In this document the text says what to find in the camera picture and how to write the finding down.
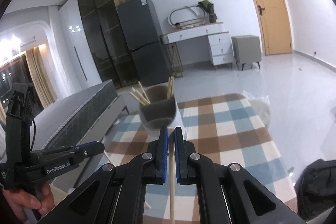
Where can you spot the dark window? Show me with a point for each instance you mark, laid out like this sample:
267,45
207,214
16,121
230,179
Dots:
10,74

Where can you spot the beige curtain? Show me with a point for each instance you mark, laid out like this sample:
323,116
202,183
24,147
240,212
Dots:
39,77

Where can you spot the grey quilted mattress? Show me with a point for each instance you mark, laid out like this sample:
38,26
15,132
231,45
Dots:
78,108

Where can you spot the oval vanity mirror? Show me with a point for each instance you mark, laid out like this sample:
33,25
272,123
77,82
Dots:
183,15

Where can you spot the white translucent plastic bag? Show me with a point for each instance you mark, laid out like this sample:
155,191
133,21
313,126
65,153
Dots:
260,113

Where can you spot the checkered tablecloth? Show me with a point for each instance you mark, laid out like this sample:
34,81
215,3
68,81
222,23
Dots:
223,134

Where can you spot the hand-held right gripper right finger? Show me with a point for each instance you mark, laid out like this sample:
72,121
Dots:
177,155

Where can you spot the black bag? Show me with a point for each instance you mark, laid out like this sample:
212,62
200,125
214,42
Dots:
317,187

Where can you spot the grey nightstand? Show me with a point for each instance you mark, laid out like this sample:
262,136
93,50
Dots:
245,49

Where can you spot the dark grey refrigerator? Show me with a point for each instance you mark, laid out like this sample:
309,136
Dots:
147,50

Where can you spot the person's left hand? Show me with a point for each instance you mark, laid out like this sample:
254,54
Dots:
18,200

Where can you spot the pale wooden chopstick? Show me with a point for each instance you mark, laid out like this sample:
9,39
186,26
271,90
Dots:
172,200
139,95
172,86
143,91
141,98
137,99
169,87

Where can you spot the grey and white utensil holder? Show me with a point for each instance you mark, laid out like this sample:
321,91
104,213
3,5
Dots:
157,111

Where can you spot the white vanity desk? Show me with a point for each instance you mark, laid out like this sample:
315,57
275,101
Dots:
220,48

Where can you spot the yellow wooden door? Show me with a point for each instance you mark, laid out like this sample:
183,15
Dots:
270,16

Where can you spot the grey mattress bed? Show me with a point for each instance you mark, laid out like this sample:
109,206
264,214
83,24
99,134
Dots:
105,119

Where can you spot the white wardrobe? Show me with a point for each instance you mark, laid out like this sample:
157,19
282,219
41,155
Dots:
76,56

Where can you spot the bundle of wooden chopsticks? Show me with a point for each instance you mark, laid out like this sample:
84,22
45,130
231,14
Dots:
107,157

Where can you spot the dark glass cabinet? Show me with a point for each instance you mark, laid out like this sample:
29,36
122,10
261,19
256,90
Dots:
105,35

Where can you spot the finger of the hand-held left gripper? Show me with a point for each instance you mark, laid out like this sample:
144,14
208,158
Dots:
89,144
86,153

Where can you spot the gold metal stand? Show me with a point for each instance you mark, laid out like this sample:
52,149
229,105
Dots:
178,73

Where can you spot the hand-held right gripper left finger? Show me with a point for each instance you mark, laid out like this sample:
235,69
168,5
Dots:
164,153

